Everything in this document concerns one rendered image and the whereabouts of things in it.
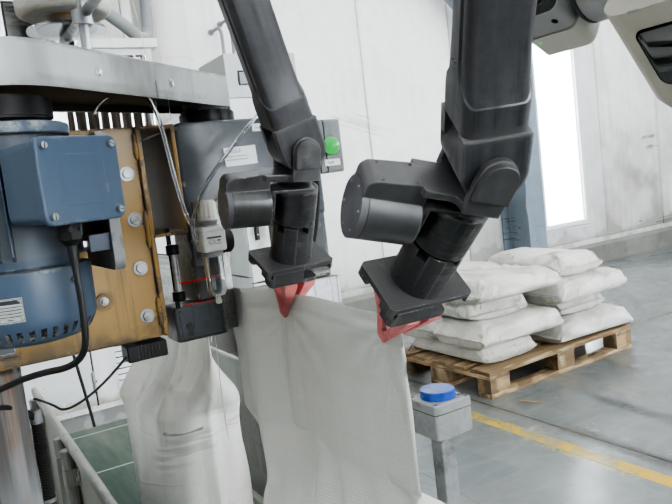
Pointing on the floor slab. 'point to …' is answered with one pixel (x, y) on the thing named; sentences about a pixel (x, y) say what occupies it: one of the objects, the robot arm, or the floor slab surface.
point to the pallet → (494, 377)
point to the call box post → (446, 471)
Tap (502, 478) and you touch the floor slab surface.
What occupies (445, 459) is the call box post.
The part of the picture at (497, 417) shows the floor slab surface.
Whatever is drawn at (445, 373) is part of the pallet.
